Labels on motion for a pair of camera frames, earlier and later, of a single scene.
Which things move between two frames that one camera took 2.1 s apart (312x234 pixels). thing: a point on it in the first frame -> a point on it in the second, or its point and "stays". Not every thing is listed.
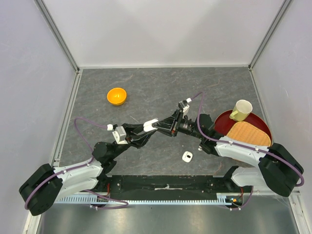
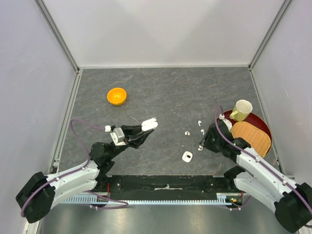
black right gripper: [168, 126] -> [205, 142]
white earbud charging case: [147, 126] stays
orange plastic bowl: [116, 96] stays
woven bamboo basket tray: [247, 132] stays
